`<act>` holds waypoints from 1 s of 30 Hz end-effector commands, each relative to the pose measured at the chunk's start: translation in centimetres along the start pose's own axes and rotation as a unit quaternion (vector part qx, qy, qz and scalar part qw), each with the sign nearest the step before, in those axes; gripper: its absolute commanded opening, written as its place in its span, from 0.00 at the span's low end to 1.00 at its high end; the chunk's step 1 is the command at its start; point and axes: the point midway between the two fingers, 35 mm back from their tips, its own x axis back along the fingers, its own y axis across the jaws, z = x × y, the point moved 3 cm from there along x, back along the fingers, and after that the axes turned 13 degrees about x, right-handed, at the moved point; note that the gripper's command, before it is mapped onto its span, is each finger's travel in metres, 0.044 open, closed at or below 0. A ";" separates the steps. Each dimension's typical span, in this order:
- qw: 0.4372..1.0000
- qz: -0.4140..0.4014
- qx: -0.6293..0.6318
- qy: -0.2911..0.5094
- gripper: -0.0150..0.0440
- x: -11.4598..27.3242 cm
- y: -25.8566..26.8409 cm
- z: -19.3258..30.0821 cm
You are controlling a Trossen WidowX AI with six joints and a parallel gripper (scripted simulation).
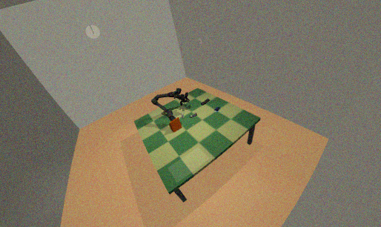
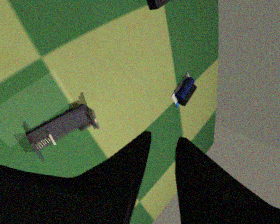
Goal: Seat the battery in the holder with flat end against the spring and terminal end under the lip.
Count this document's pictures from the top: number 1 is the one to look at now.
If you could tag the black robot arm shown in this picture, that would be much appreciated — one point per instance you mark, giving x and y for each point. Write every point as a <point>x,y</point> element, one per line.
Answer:
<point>174,94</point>

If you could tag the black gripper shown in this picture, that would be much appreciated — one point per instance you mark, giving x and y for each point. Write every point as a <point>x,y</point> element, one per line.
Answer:
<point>182,98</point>

